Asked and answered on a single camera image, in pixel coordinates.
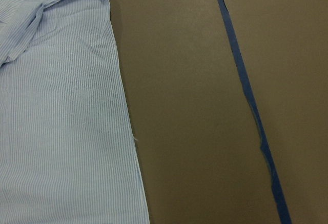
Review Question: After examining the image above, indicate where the light blue striped shirt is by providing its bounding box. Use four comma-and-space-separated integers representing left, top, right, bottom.
1, 0, 149, 223

